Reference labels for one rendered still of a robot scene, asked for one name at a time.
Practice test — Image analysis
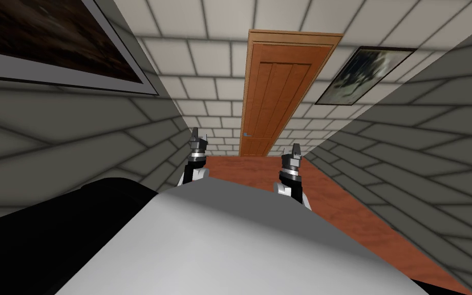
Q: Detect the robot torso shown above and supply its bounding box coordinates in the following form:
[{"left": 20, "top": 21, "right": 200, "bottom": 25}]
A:
[{"left": 55, "top": 178, "right": 432, "bottom": 295}]

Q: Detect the brown wooden door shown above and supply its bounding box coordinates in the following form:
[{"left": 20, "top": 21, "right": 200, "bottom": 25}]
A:
[{"left": 239, "top": 43, "right": 333, "bottom": 158}]

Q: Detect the small black-framed picture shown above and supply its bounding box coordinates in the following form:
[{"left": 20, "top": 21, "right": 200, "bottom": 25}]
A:
[{"left": 314, "top": 46, "right": 418, "bottom": 107}]

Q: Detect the large dark framed picture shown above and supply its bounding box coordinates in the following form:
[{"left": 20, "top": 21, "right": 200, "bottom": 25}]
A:
[{"left": 0, "top": 0, "right": 159, "bottom": 96}]

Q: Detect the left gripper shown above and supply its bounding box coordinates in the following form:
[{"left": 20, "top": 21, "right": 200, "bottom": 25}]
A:
[{"left": 189, "top": 127, "right": 209, "bottom": 155}]

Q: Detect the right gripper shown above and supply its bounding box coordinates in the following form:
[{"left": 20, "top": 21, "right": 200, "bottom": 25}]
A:
[{"left": 281, "top": 143, "right": 303, "bottom": 170}]

